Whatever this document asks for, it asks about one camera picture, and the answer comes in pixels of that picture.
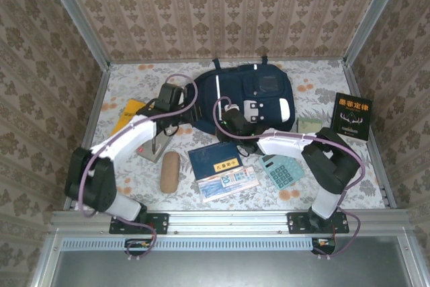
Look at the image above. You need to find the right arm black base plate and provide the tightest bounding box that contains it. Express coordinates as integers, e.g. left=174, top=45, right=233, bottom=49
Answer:
left=287, top=212, right=350, bottom=234

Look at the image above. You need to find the grey metal sheet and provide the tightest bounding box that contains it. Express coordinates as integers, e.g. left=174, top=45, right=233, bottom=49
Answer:
left=50, top=236, right=414, bottom=287

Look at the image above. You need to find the teal calculator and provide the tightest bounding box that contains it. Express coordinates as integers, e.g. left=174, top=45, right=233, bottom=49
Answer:
left=257, top=154, right=305, bottom=191

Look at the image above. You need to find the navy blue backpack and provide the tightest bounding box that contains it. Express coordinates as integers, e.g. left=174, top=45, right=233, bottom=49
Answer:
left=193, top=56, right=297, bottom=137

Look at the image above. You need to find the black book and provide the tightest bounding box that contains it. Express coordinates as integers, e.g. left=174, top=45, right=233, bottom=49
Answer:
left=331, top=91, right=374, bottom=142

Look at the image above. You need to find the slotted grey cable duct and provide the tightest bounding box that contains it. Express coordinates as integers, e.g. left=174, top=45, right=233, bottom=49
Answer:
left=61, top=237, right=318, bottom=251

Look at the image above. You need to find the brown cork pencil case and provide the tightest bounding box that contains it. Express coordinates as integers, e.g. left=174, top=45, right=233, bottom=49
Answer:
left=159, top=151, right=181, bottom=195

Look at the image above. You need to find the yellow book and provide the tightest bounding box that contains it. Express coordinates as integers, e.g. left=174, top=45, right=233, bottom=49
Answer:
left=112, top=98, right=148, bottom=135

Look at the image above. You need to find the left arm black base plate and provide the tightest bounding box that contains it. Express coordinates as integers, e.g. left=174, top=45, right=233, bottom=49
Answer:
left=109, top=212, right=169, bottom=235

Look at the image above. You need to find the navy notebook with yellow label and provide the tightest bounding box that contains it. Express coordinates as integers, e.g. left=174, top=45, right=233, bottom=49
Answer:
left=187, top=141, right=243, bottom=180

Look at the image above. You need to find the grey pen box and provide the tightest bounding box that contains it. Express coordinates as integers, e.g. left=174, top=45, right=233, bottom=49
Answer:
left=136, top=132, right=174, bottom=163

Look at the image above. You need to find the floral patterned table cloth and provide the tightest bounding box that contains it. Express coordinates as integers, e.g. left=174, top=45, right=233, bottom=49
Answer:
left=74, top=60, right=387, bottom=212

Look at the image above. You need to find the wide aluminium frame rail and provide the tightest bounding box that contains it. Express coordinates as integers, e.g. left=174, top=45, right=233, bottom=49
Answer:
left=50, top=209, right=413, bottom=236

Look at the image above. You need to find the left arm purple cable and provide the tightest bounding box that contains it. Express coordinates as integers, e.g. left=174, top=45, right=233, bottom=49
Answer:
left=79, top=73, right=199, bottom=263

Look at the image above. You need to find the aluminium corner post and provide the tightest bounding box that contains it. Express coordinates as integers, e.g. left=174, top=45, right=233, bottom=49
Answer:
left=39, top=0, right=112, bottom=71
left=343, top=0, right=410, bottom=65

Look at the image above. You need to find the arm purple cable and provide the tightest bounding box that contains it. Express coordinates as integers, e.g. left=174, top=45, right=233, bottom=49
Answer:
left=79, top=73, right=199, bottom=263
left=213, top=95, right=366, bottom=261

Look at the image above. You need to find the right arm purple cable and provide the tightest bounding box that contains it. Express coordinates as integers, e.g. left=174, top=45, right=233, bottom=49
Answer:
left=213, top=95, right=366, bottom=261

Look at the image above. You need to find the green sticky note pad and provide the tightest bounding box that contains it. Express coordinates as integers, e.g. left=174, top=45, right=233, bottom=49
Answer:
left=297, top=117, right=323, bottom=135

